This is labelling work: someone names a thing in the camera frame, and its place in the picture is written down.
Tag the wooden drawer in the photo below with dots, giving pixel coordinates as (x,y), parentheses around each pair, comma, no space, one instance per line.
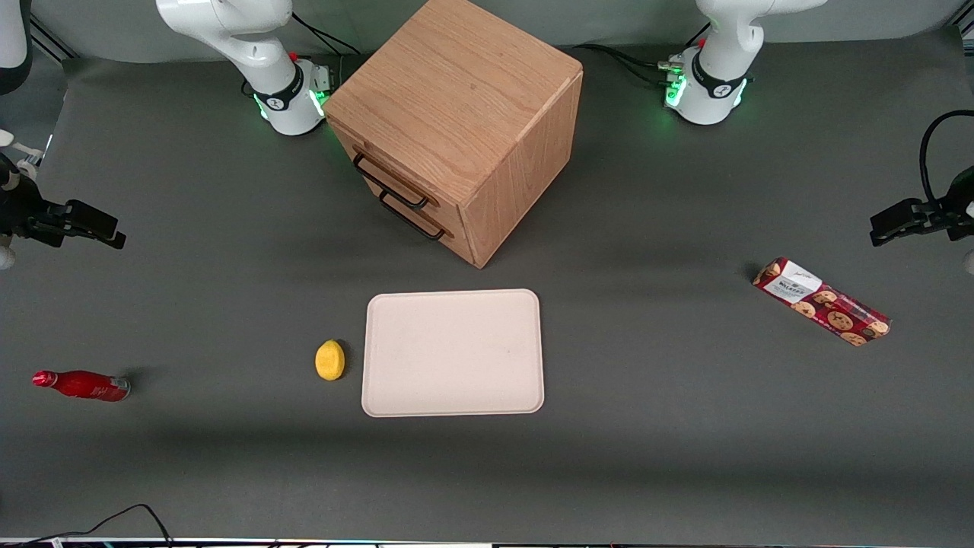
(342,141)
(456,242)

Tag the red bottle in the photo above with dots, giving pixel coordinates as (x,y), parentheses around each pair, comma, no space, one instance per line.
(84,385)

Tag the red cookie box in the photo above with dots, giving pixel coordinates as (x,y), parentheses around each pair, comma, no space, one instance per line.
(822,302)

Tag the dark grey table mat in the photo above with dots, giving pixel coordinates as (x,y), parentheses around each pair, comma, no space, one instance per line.
(647,457)

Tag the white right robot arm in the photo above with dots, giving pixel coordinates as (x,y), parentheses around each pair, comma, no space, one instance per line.
(259,53)

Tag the wooden drawer cabinet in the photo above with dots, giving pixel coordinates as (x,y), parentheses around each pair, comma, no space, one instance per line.
(456,84)

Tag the yellow lemon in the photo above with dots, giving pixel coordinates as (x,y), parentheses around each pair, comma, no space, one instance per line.
(330,361)

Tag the beige rectangular tray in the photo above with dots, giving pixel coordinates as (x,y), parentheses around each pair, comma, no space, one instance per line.
(453,354)

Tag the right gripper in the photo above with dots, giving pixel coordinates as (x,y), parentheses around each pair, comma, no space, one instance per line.
(29,214)

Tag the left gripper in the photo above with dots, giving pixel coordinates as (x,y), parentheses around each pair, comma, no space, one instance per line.
(946,210)

